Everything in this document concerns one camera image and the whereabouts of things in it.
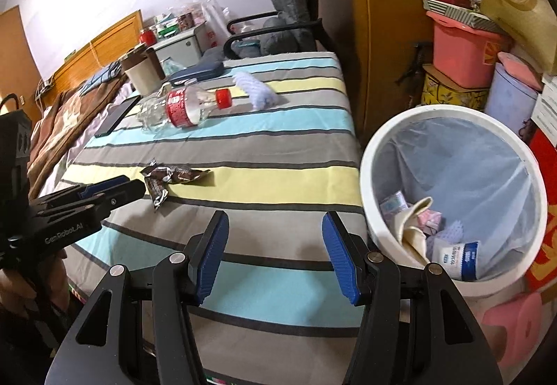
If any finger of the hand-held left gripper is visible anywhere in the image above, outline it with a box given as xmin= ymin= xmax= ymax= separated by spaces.
xmin=46 ymin=180 xmax=146 ymax=220
xmin=28 ymin=176 xmax=131 ymax=212

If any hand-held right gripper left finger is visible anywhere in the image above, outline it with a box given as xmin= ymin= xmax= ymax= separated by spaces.
xmin=44 ymin=211 xmax=230 ymax=385

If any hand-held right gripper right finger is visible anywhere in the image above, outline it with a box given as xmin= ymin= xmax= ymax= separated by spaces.
xmin=321 ymin=211 xmax=503 ymax=385

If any brown snack wrapper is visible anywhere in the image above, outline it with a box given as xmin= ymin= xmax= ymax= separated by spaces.
xmin=140 ymin=160 xmax=211 ymax=209

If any white round trash bin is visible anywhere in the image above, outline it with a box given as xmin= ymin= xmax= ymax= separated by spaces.
xmin=359 ymin=104 xmax=548 ymax=299

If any cream paper cup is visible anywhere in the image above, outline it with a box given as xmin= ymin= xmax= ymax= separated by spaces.
xmin=402 ymin=197 xmax=433 ymax=268

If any clear bottle with red label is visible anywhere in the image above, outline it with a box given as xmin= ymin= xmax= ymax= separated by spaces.
xmin=137 ymin=80 xmax=233 ymax=134

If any translucent bin liner bag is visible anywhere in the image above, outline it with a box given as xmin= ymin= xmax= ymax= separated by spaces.
xmin=376 ymin=117 xmax=534 ymax=281

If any person's left hand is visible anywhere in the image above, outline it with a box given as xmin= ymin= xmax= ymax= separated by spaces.
xmin=0 ymin=269 xmax=38 ymax=303

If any pale bed sheet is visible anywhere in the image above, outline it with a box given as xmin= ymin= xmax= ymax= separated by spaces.
xmin=41 ymin=84 xmax=135 ymax=190

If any black smartphone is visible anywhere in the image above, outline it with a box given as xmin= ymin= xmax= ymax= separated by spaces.
xmin=94 ymin=94 xmax=142 ymax=138

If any brown blanket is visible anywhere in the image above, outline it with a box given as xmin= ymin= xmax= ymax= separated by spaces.
xmin=26 ymin=76 xmax=127 ymax=198

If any striped tablecloth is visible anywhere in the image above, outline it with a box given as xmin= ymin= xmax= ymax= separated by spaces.
xmin=52 ymin=52 xmax=370 ymax=385

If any blue plaid cloth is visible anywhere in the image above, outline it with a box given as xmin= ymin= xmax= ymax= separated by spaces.
xmin=78 ymin=62 xmax=125 ymax=96

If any beige container with brown lid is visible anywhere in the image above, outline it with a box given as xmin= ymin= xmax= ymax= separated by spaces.
xmin=119 ymin=46 xmax=166 ymax=93

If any navy blue case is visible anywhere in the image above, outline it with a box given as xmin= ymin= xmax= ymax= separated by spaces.
xmin=167 ymin=60 xmax=225 ymax=85

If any wooden headboard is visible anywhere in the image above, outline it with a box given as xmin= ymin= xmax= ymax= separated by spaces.
xmin=41 ymin=9 xmax=144 ymax=85

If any white nightstand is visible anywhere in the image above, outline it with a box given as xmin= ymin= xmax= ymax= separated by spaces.
xmin=154 ymin=28 xmax=203 ymax=63

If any wooden door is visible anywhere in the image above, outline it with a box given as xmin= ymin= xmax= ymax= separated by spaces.
xmin=0 ymin=6 xmax=42 ymax=107

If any dark grey pillow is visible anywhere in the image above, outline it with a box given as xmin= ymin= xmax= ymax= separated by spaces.
xmin=202 ymin=46 xmax=229 ymax=63

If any green and white carton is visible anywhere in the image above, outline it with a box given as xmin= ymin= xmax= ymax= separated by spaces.
xmin=152 ymin=13 xmax=179 ymax=39

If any pink plastic stool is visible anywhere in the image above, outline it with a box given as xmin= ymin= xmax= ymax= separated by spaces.
xmin=476 ymin=291 xmax=544 ymax=368

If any white plastic bag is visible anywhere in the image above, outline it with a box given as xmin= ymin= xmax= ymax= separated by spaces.
xmin=200 ymin=0 xmax=233 ymax=48

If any yellow patterned box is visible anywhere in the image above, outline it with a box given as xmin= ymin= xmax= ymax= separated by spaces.
xmin=421 ymin=65 xmax=490 ymax=111

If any clear plastic bag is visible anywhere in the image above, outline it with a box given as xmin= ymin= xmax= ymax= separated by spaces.
xmin=174 ymin=0 xmax=205 ymax=31

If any red gift box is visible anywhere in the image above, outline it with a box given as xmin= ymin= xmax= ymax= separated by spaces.
xmin=524 ymin=128 xmax=557 ymax=292

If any lilac bucket with pink lid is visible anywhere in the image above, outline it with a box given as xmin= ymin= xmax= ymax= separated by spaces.
xmin=484 ymin=52 xmax=544 ymax=124

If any pink plastic tub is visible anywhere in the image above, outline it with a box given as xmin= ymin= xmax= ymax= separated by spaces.
xmin=425 ymin=10 xmax=512 ymax=88

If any green striped gift box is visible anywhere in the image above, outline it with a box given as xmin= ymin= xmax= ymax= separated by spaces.
xmin=422 ymin=0 xmax=501 ymax=33

